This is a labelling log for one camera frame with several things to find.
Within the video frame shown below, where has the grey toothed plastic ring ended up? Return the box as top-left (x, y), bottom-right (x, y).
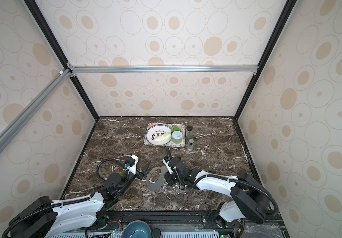
top-left (145, 166), bottom-right (166, 191)

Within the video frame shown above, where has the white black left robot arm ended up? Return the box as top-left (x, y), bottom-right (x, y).
top-left (2, 155), bottom-right (150, 238)

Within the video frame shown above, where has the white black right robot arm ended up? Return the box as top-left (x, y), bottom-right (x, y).
top-left (163, 156), bottom-right (279, 228)

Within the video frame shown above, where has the small clear glass jar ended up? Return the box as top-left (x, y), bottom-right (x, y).
top-left (187, 139), bottom-right (194, 151)

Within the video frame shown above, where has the green tin can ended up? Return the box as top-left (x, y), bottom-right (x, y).
top-left (171, 131), bottom-right (183, 144)

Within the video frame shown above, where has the pale green toy cabbage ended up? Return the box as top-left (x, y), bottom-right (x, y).
top-left (153, 133), bottom-right (172, 145)

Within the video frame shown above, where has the dark lid glass jar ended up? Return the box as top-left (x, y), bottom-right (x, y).
top-left (185, 125), bottom-right (193, 140)

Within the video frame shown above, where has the white plate with red text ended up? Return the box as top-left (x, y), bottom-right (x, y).
top-left (145, 125), bottom-right (172, 142)

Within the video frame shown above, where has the green toy leaf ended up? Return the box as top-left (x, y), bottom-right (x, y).
top-left (172, 126), bottom-right (181, 132)

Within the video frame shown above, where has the floral rectangular tray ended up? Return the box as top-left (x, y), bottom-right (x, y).
top-left (144, 123), bottom-right (186, 148)

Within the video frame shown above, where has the blue ceramic bowl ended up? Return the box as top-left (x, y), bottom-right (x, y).
top-left (120, 220), bottom-right (152, 238)

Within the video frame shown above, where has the silver aluminium crossbar back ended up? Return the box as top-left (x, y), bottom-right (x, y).
top-left (70, 65), bottom-right (259, 73)

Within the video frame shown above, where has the silver aluminium crossbar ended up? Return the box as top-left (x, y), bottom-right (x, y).
top-left (0, 69), bottom-right (71, 153)
top-left (70, 65), bottom-right (259, 73)

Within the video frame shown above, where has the silver aluminium crossbar left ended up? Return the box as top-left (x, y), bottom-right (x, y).
top-left (0, 69), bottom-right (71, 153)

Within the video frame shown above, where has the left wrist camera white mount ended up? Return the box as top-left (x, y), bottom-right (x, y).
top-left (125, 154), bottom-right (139, 175)

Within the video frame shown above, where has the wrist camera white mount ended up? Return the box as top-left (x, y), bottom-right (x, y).
top-left (125, 154), bottom-right (139, 175)
top-left (163, 148), bottom-right (174, 174)

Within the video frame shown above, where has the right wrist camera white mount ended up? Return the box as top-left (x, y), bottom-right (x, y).
top-left (163, 148), bottom-right (174, 174)

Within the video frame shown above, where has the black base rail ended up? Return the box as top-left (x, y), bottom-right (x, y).
top-left (32, 209), bottom-right (290, 238)

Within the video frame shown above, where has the black corner frame post right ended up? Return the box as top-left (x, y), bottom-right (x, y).
top-left (234, 0), bottom-right (297, 122)

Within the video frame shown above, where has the black corner frame post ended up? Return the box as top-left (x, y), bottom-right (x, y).
top-left (23, 0), bottom-right (99, 121)
top-left (234, 0), bottom-right (297, 122)

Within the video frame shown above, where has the black corner frame post left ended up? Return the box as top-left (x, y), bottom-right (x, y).
top-left (23, 0), bottom-right (99, 121)

